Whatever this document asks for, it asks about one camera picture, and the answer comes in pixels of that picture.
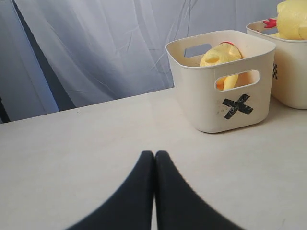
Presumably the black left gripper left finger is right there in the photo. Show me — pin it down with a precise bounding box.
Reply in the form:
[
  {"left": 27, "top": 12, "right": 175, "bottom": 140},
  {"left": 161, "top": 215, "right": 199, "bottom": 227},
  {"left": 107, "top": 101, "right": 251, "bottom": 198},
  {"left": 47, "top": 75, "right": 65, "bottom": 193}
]
[{"left": 68, "top": 150, "right": 155, "bottom": 230}]

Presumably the cream bin marked O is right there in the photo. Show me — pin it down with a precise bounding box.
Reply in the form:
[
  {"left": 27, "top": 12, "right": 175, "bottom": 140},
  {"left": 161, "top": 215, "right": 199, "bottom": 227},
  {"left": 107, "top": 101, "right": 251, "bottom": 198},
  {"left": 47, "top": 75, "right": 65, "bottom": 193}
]
[{"left": 246, "top": 21, "right": 307, "bottom": 110}]

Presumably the cream bin marked X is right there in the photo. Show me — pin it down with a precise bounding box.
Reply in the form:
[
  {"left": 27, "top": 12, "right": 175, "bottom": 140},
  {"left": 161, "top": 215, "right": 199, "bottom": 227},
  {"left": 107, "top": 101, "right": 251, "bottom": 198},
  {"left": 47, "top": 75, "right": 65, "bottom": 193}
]
[{"left": 165, "top": 30, "right": 276, "bottom": 133}]

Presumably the blue-grey backdrop curtain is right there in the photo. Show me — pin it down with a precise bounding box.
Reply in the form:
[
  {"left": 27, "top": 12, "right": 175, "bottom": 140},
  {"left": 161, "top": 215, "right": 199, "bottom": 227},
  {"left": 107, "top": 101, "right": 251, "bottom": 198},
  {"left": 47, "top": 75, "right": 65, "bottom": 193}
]
[{"left": 0, "top": 0, "right": 278, "bottom": 123}]

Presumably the yellow rubber chicken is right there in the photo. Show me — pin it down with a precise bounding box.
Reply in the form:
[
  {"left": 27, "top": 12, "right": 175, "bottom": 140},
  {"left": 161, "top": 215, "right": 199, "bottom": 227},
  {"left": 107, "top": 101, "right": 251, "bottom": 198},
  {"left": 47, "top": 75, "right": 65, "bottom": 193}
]
[{"left": 263, "top": 0, "right": 307, "bottom": 40}]

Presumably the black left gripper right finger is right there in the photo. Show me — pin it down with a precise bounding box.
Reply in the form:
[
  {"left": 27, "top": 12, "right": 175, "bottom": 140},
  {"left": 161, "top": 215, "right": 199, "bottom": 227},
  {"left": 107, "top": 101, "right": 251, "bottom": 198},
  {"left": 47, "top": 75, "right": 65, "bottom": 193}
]
[{"left": 155, "top": 150, "right": 242, "bottom": 230}]

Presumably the headless yellow chicken body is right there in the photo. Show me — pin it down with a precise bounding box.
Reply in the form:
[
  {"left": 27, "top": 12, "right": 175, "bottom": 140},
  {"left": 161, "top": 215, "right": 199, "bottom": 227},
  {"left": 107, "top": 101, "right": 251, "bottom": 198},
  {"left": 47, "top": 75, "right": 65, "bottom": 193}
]
[{"left": 200, "top": 42, "right": 252, "bottom": 91}]

